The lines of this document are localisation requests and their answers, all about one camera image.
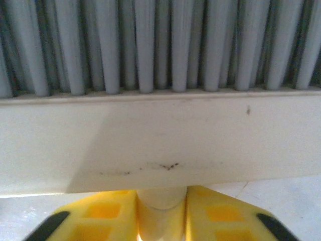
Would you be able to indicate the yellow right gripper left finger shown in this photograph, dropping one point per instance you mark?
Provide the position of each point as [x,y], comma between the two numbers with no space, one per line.
[100,221]

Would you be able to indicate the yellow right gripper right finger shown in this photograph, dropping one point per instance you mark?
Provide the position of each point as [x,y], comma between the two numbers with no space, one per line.
[225,221]

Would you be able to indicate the white brush with grey bristles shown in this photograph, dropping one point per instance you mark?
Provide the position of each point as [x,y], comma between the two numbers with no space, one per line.
[160,138]

